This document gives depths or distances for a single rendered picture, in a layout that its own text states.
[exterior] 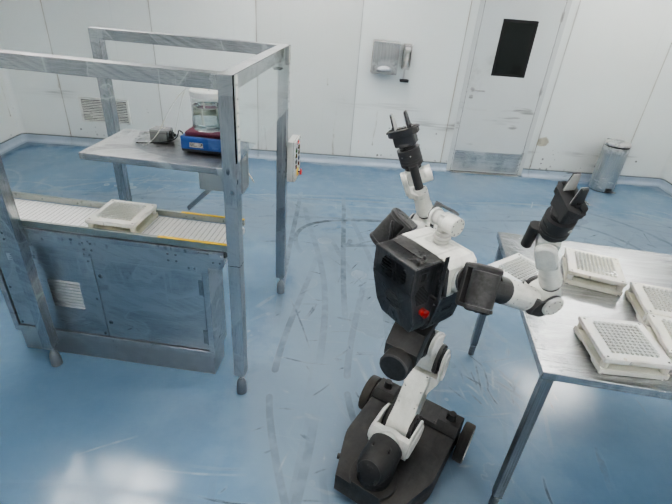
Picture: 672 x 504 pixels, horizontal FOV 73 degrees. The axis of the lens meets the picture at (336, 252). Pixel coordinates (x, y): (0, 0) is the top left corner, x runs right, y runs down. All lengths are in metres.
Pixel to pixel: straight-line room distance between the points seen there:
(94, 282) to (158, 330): 0.42
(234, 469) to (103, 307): 1.13
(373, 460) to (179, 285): 1.28
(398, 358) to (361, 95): 4.50
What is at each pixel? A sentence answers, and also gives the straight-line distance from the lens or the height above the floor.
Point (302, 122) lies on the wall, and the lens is 5.90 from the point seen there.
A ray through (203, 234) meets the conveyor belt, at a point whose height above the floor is 0.89.
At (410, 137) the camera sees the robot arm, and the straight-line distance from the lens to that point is 1.76.
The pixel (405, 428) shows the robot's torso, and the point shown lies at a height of 0.33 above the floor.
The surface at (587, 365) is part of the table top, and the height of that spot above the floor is 0.88.
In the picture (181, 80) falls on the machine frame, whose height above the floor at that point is 1.66.
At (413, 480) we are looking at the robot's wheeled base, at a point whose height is 0.17.
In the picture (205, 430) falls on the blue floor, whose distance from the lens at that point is 2.59.
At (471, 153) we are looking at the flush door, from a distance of 6.23.
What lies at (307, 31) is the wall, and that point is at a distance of 5.72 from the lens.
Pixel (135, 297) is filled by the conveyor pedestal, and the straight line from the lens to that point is 2.66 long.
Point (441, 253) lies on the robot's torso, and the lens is 1.55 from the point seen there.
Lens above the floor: 2.02
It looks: 31 degrees down
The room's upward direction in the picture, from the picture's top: 5 degrees clockwise
